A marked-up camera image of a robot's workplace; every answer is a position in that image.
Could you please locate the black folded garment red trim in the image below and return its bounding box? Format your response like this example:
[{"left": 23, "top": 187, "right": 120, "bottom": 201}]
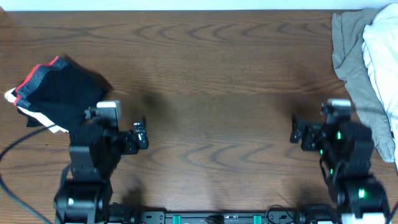
[{"left": 11, "top": 56, "right": 108, "bottom": 131}]

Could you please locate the grey-olive garment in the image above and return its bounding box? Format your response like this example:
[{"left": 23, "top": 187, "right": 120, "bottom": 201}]
[{"left": 331, "top": 8, "right": 395, "bottom": 162}]

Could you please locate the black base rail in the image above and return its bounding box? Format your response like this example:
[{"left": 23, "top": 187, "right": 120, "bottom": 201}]
[{"left": 107, "top": 203, "right": 338, "bottom": 224}]

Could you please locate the white t-shirt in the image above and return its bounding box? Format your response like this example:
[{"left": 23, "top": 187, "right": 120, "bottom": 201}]
[{"left": 362, "top": 3, "right": 397, "bottom": 162}]

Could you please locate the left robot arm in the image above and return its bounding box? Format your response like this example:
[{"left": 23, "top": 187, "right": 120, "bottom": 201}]
[{"left": 54, "top": 107, "right": 149, "bottom": 223}]

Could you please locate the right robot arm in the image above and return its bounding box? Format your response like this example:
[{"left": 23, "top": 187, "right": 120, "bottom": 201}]
[{"left": 290, "top": 106, "right": 391, "bottom": 223}]

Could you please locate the white folded garment under black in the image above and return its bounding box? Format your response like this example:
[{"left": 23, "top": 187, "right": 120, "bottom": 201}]
[{"left": 4, "top": 88, "right": 68, "bottom": 133}]

